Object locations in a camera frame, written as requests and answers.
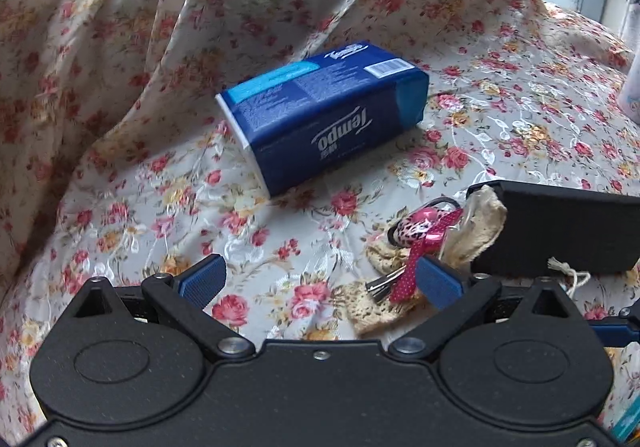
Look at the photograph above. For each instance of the floral bedsheet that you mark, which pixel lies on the floral bedsheet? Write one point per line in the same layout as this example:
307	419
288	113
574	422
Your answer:
500	127

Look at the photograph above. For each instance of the beige crochet lace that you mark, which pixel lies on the beige crochet lace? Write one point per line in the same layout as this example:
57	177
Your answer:
480	232

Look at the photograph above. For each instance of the floral lace-trimmed cloth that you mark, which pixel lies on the floral lace-trimmed cloth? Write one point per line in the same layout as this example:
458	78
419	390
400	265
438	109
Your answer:
125	27

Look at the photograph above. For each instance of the pink leopard bow hair clip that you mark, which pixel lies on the pink leopard bow hair clip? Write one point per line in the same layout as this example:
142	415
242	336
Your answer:
417	227

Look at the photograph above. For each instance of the blue tissue box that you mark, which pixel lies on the blue tissue box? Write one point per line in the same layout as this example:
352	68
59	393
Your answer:
320	127

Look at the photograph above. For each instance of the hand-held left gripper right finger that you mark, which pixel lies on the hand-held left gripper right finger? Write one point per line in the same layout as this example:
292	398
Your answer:
440	283

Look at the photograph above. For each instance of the white bunny print bottle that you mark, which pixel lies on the white bunny print bottle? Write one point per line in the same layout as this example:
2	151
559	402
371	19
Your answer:
632	97

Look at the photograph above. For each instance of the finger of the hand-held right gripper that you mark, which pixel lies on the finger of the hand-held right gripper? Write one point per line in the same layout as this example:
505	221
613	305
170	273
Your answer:
617	331

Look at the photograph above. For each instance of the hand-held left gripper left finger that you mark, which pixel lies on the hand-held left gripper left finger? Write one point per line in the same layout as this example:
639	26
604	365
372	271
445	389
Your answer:
202	279

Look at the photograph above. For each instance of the black box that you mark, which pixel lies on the black box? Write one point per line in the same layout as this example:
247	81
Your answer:
560	227

